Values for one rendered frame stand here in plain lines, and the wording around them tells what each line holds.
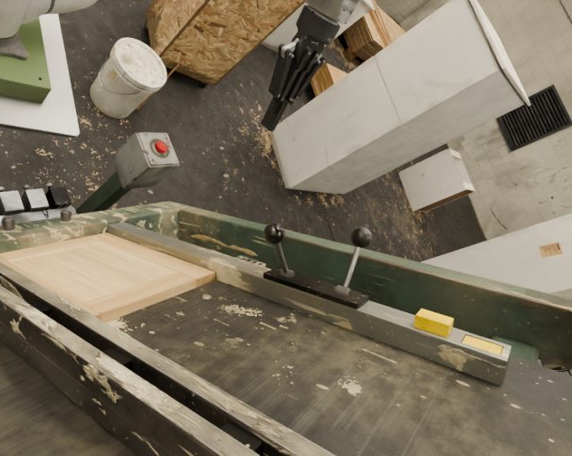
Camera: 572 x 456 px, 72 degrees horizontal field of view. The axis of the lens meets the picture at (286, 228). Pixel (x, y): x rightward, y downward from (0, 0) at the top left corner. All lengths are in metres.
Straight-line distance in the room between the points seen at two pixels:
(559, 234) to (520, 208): 4.52
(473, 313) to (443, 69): 2.13
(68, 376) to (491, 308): 0.71
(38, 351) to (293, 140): 2.88
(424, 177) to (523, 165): 3.33
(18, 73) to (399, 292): 1.17
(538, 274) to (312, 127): 2.32
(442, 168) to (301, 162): 2.67
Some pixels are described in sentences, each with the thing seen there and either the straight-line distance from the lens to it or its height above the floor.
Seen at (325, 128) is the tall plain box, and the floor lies 0.55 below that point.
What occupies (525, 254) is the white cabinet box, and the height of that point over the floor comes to 1.23.
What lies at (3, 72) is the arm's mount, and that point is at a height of 0.82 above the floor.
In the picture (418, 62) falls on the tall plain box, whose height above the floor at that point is 1.34.
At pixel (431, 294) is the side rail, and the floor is 1.55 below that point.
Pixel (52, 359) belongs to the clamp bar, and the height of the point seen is 1.33.
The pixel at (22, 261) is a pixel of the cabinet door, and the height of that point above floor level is 0.95.
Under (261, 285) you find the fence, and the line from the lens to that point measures 0.77.
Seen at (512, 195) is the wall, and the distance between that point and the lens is 8.54.
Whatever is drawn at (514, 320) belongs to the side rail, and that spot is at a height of 1.67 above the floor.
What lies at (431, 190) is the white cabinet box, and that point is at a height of 0.33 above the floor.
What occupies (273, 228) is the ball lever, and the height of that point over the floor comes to 1.45.
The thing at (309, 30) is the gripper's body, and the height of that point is 1.61.
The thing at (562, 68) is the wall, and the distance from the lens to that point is 8.86.
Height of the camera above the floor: 1.87
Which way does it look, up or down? 37 degrees down
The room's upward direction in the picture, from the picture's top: 64 degrees clockwise
